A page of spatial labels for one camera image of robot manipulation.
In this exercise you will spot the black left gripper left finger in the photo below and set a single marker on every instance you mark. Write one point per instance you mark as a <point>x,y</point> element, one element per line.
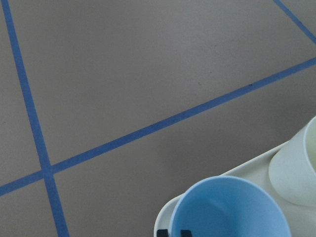
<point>162,233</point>

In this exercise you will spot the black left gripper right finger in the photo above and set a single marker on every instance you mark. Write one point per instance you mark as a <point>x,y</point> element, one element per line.
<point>185,233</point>

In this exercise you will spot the pale cream plastic cup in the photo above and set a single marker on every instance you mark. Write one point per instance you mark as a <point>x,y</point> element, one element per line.
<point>292,170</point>

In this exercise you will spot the medium blue plastic cup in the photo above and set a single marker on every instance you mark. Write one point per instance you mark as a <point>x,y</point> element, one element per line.
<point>227,206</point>

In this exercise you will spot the cream serving tray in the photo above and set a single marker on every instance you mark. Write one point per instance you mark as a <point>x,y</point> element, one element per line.
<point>301,219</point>

